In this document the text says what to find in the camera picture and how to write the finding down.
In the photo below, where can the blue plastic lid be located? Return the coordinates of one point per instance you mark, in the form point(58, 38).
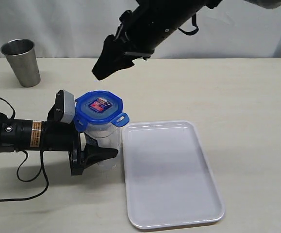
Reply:
point(99, 108)

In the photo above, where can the stainless steel cup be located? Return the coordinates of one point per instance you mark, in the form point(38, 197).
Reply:
point(20, 54)

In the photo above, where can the white rectangular plastic tray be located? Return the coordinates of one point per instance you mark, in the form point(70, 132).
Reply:
point(168, 180)

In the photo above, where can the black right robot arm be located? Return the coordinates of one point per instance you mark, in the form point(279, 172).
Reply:
point(169, 16)

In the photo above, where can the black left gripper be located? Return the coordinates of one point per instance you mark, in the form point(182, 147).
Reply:
point(57, 136)

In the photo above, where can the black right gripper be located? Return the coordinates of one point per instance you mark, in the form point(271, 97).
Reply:
point(132, 35)

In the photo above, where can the clear tall plastic container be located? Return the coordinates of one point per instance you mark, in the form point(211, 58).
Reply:
point(106, 136)

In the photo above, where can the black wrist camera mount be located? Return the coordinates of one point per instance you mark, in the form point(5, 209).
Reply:
point(63, 109)

